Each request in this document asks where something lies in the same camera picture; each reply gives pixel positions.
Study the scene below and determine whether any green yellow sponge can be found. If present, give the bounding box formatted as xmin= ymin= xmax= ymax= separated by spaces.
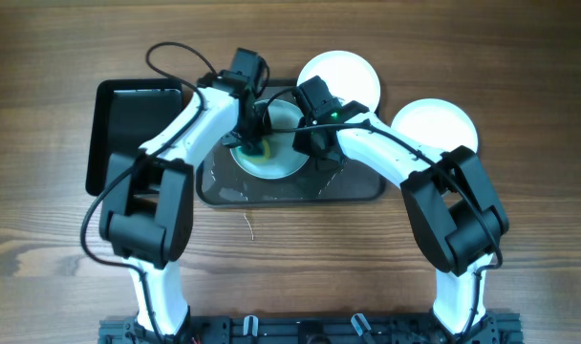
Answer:
xmin=238 ymin=139 xmax=271 ymax=163

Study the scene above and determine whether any white plate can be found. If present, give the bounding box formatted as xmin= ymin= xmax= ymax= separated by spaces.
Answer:
xmin=391 ymin=98 xmax=479 ymax=153
xmin=230 ymin=99 xmax=309 ymax=180
xmin=296 ymin=51 xmax=381 ymax=112

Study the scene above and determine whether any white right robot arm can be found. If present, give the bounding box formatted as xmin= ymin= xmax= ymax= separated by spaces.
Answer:
xmin=292 ymin=76 xmax=509 ymax=343

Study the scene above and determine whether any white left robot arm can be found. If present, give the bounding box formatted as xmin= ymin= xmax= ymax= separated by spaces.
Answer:
xmin=94 ymin=49 xmax=269 ymax=343

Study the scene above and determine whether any grey serving tray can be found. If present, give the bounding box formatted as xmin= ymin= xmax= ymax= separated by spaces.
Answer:
xmin=196 ymin=79 xmax=386 ymax=207

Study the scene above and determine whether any black water tray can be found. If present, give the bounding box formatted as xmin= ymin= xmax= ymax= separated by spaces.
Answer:
xmin=85 ymin=78 xmax=183 ymax=196

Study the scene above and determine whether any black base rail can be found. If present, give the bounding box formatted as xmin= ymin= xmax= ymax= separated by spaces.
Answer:
xmin=97 ymin=311 xmax=525 ymax=344

